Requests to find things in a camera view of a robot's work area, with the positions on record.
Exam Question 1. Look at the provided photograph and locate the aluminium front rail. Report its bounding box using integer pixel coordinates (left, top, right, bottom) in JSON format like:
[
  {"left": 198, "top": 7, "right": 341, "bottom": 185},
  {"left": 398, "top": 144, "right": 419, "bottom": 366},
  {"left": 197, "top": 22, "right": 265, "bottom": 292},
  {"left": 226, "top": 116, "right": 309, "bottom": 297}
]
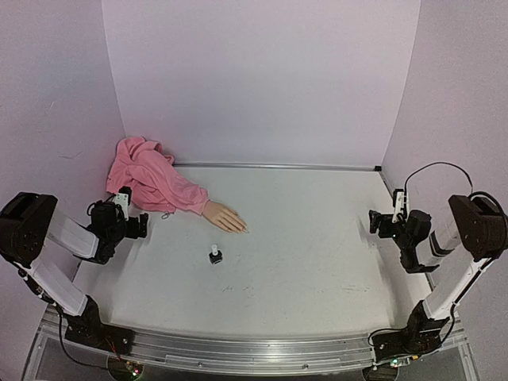
[{"left": 22, "top": 306, "right": 479, "bottom": 380}]

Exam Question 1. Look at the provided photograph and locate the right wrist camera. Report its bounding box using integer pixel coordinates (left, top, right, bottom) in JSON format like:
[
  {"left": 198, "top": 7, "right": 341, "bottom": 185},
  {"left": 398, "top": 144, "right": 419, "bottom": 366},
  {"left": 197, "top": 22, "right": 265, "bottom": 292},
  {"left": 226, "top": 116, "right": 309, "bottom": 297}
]
[{"left": 392, "top": 188, "right": 409, "bottom": 223}]

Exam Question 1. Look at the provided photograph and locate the black nail polish bottle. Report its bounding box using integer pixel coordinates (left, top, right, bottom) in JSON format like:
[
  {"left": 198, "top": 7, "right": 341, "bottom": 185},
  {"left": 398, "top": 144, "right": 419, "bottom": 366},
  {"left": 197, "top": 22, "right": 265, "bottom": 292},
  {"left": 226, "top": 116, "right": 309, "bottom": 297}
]
[{"left": 209, "top": 250, "right": 223, "bottom": 265}]

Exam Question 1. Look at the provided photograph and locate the pink hoodie sleeve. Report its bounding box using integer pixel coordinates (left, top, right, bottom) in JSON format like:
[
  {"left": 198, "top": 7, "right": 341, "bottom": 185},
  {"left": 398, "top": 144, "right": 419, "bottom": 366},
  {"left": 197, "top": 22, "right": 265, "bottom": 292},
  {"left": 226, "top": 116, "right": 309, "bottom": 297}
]
[{"left": 106, "top": 137, "right": 209, "bottom": 215}]

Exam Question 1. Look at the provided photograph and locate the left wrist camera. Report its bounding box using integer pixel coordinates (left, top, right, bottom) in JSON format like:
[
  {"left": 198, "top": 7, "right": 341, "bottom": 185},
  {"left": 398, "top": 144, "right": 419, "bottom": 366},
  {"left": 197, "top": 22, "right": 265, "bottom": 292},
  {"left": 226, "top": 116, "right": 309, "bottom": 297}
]
[{"left": 114, "top": 186, "right": 132, "bottom": 207}]

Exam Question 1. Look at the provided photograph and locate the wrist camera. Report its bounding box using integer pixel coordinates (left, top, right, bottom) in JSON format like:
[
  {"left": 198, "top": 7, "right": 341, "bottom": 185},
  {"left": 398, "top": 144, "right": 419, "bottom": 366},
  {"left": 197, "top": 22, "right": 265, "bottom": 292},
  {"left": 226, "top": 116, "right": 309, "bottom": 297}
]
[
  {"left": 114, "top": 186, "right": 132, "bottom": 207},
  {"left": 392, "top": 188, "right": 409, "bottom": 223}
]

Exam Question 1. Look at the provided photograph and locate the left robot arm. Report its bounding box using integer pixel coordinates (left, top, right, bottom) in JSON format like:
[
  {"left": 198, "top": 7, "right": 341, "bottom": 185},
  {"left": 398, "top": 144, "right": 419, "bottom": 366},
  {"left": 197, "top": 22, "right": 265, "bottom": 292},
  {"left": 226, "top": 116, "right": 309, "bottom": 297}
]
[{"left": 1, "top": 187, "right": 149, "bottom": 355}]

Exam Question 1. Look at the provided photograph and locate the right black camera cable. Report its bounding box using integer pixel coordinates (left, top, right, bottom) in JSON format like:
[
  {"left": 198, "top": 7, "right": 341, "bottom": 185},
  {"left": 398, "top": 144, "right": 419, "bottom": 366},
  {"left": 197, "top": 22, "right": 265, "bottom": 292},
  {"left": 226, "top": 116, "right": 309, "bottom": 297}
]
[{"left": 403, "top": 161, "right": 499, "bottom": 207}]

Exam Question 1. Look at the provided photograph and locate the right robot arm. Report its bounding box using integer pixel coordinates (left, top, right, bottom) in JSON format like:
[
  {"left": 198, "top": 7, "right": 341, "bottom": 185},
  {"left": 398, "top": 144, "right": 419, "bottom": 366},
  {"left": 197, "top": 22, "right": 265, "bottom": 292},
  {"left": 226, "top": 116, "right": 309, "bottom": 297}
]
[{"left": 368, "top": 189, "right": 507, "bottom": 364}]

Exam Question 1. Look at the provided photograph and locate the mannequin hand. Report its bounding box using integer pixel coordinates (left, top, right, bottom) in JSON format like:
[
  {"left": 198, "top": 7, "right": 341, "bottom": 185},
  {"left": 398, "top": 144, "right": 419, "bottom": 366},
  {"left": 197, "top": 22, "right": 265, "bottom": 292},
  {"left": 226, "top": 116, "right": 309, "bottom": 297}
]
[{"left": 202, "top": 201, "right": 248, "bottom": 233}]

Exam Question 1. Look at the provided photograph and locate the left black base cable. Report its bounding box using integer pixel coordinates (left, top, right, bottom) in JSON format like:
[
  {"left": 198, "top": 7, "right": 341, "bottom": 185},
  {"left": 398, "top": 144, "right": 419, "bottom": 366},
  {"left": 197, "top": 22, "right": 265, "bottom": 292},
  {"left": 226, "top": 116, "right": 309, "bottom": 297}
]
[{"left": 58, "top": 313, "right": 112, "bottom": 372}]

